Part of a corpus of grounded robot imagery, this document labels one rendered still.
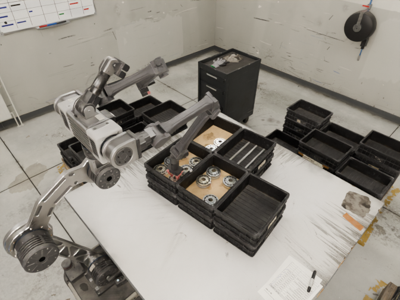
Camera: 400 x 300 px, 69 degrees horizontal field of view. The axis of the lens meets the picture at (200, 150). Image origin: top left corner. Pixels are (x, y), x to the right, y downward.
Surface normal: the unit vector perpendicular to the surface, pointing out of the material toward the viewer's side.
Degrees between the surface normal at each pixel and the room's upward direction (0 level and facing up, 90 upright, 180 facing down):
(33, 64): 90
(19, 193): 0
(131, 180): 0
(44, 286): 0
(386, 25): 90
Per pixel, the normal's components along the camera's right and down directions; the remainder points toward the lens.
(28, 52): 0.69, 0.47
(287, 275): 0.01, -0.76
